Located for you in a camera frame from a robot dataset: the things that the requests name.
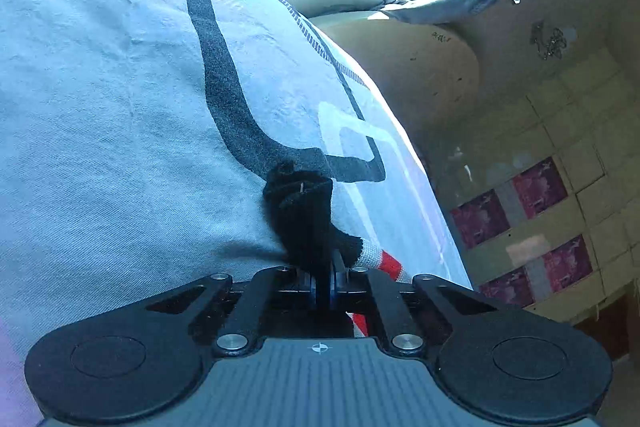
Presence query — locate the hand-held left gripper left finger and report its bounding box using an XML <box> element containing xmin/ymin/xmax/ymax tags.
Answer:
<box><xmin>144</xmin><ymin>264</ymin><xmax>327</xmax><ymax>358</ymax></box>

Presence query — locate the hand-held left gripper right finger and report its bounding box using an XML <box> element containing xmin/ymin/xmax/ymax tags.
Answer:
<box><xmin>327</xmin><ymin>251</ymin><xmax>502</xmax><ymax>356</ymax></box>

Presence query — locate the striped knit sweater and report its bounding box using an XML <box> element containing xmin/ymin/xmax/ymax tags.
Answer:
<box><xmin>261</xmin><ymin>161</ymin><xmax>405</xmax><ymax>339</ymax></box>

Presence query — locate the round white headboard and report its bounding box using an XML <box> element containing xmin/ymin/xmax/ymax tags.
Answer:
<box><xmin>306</xmin><ymin>9</ymin><xmax>482</xmax><ymax>180</ymax></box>

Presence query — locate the printed blanket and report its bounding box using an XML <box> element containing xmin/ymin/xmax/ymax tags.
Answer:
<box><xmin>0</xmin><ymin>0</ymin><xmax>475</xmax><ymax>427</ymax></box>

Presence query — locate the pink wall poster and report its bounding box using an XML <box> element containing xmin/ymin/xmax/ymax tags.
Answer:
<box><xmin>449</xmin><ymin>189</ymin><xmax>512</xmax><ymax>250</ymax></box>
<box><xmin>542</xmin><ymin>234</ymin><xmax>595</xmax><ymax>294</ymax></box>
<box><xmin>511</xmin><ymin>156</ymin><xmax>570</xmax><ymax>220</ymax></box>
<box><xmin>477</xmin><ymin>266</ymin><xmax>536</xmax><ymax>309</ymax></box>

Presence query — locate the wall lamp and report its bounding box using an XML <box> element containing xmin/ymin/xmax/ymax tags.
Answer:
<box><xmin>529</xmin><ymin>21</ymin><xmax>577</xmax><ymax>62</ymax></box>

